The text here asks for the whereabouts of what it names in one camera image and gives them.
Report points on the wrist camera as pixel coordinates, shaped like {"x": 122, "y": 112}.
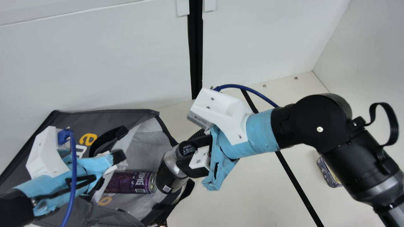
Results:
{"x": 221, "y": 107}
{"x": 44, "y": 154}

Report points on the white wall bracket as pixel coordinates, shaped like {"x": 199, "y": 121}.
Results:
{"x": 210, "y": 5}
{"x": 182, "y": 8}

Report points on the dark coffee bottle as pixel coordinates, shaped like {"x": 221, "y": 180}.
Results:
{"x": 167, "y": 176}

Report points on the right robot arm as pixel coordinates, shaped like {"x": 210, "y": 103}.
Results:
{"x": 331, "y": 132}

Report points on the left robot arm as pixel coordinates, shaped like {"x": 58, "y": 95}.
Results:
{"x": 12, "y": 211}

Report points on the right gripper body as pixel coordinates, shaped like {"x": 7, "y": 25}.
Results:
{"x": 258, "y": 132}

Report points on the purple can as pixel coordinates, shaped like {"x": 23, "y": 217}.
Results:
{"x": 132, "y": 183}

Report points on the rectangular tin with gold lid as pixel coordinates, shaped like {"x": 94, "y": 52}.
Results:
{"x": 328, "y": 176}

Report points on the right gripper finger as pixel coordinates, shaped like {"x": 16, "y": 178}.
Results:
{"x": 202, "y": 137}
{"x": 195, "y": 164}

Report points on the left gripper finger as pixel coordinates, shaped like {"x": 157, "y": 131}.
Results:
{"x": 109, "y": 170}
{"x": 119, "y": 156}

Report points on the black strip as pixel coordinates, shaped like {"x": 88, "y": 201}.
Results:
{"x": 300, "y": 189}

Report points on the black post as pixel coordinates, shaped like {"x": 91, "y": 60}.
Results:
{"x": 195, "y": 47}

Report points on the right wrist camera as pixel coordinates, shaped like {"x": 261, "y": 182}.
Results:
{"x": 221, "y": 107}

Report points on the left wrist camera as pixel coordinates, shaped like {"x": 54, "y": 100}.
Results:
{"x": 44, "y": 154}

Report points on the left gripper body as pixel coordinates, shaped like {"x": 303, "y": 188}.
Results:
{"x": 50, "y": 189}

